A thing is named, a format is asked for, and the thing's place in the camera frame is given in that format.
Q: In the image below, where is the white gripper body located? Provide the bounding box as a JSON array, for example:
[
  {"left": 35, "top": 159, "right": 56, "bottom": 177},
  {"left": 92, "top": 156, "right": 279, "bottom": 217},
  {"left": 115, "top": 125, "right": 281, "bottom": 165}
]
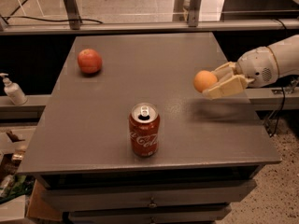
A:
[{"left": 236, "top": 47, "right": 279, "bottom": 88}]

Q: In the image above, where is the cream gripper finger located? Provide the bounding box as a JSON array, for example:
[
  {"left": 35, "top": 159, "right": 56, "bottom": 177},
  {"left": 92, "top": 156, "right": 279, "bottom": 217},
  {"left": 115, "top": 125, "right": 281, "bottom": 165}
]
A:
[
  {"left": 203, "top": 75, "right": 253, "bottom": 100},
  {"left": 212, "top": 62, "right": 236, "bottom": 82}
]

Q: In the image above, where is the orange fruit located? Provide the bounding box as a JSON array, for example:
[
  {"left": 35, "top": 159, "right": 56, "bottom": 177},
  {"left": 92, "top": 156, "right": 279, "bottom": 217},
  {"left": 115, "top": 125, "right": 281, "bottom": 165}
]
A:
[{"left": 193, "top": 70, "right": 218, "bottom": 92}]

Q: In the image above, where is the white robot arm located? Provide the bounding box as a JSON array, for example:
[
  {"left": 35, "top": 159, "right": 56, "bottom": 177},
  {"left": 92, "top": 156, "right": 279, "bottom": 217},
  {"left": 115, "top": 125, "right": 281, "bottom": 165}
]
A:
[{"left": 203, "top": 35, "right": 299, "bottom": 100}]

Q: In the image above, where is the red coke can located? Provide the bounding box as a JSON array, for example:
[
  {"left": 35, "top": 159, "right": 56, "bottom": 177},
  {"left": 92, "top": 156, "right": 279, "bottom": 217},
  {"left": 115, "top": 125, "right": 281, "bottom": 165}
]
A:
[{"left": 129, "top": 103, "right": 160, "bottom": 157}]

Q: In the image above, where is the grey drawer cabinet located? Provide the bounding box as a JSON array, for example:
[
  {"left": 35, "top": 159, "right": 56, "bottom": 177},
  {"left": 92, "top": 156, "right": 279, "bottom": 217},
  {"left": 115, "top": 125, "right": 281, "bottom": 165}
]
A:
[{"left": 20, "top": 33, "right": 280, "bottom": 224}]

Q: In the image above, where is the upper grey drawer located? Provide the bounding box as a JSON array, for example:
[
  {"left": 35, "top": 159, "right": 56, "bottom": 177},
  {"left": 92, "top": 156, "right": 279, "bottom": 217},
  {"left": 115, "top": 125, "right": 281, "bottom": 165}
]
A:
[{"left": 41, "top": 179, "right": 256, "bottom": 212}]

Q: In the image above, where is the grey drawer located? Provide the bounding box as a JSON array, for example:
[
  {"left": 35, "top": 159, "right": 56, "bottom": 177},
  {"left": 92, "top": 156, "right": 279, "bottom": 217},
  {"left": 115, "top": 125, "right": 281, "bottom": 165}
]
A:
[
  {"left": 69, "top": 204, "right": 231, "bottom": 224},
  {"left": 41, "top": 179, "right": 256, "bottom": 212}
]

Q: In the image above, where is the red apple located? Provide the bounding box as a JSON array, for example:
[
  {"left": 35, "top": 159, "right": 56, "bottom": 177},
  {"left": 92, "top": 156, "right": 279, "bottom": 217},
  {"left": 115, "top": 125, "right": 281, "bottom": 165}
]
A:
[{"left": 78, "top": 49, "right": 103, "bottom": 74}]

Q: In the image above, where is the lower grey drawer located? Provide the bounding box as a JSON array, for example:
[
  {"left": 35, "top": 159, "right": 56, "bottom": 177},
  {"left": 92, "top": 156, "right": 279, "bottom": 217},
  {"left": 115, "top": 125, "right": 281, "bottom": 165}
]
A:
[{"left": 69, "top": 204, "right": 231, "bottom": 224}]

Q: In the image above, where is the white pump bottle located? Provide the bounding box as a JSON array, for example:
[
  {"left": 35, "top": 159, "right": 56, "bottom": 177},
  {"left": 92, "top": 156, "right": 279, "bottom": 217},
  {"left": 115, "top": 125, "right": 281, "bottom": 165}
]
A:
[{"left": 0, "top": 73, "right": 27, "bottom": 105}]

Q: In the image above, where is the cardboard box with clutter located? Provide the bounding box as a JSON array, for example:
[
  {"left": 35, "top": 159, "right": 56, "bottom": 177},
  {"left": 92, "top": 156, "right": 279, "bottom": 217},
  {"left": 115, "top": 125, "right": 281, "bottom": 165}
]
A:
[{"left": 0, "top": 128, "right": 62, "bottom": 224}]

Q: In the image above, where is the metal window rail frame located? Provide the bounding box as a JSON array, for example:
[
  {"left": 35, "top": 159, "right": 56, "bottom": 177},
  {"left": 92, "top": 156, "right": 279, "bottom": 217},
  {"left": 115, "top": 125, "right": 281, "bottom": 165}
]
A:
[{"left": 0, "top": 0, "right": 299, "bottom": 35}]

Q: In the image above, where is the black cable on floor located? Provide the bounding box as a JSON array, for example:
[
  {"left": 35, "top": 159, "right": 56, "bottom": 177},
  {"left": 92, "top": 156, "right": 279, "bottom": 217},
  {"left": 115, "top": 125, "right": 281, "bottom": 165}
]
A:
[{"left": 0, "top": 14, "right": 104, "bottom": 26}]

